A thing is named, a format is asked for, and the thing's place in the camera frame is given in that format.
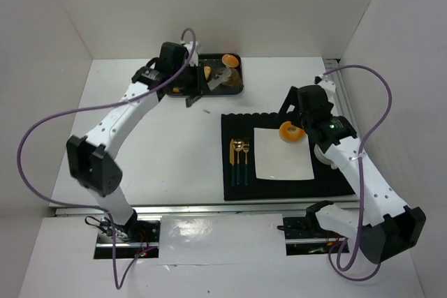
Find tan ring donut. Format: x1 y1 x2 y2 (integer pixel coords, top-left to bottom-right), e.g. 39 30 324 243
279 121 306 143

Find silver metal tongs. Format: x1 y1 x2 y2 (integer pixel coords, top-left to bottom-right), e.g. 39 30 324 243
185 78 221 108

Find dark brown chocolate bread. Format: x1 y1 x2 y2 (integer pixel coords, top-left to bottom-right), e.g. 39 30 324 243
214 67 242 87

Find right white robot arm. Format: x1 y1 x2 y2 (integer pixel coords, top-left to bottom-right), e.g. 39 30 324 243
279 80 426 265

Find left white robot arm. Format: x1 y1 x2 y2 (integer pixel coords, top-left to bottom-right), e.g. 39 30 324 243
66 41 199 239

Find long tan bread roll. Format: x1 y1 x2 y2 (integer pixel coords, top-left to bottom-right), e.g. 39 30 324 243
203 66 212 81

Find white cup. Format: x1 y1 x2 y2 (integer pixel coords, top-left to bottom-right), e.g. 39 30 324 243
314 144 337 170

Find black serving tray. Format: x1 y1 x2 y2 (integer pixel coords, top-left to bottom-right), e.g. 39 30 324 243
171 53 244 98

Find round bun with white top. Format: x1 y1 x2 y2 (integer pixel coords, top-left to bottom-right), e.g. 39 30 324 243
221 54 240 68

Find white square plate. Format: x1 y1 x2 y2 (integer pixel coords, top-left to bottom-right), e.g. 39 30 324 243
253 128 314 181

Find black placemat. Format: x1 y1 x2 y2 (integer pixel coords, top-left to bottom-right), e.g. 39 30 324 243
221 112 354 201

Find aluminium rail frame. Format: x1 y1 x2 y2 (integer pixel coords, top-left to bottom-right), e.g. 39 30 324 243
52 57 338 214

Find gold fork teal handle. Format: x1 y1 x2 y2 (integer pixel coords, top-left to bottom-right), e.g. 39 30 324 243
242 137 250 186

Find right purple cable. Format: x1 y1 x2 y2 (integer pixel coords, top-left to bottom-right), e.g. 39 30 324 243
314 64 392 281

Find purple cable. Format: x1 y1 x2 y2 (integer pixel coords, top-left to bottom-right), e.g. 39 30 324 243
314 64 392 281
16 27 197 290

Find gold knife teal handle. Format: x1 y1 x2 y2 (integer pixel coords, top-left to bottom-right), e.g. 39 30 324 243
229 139 235 187

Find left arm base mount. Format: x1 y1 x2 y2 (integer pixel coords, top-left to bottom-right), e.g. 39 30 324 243
85 216 161 260

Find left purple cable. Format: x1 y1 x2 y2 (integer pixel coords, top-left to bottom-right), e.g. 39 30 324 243
16 27 197 290

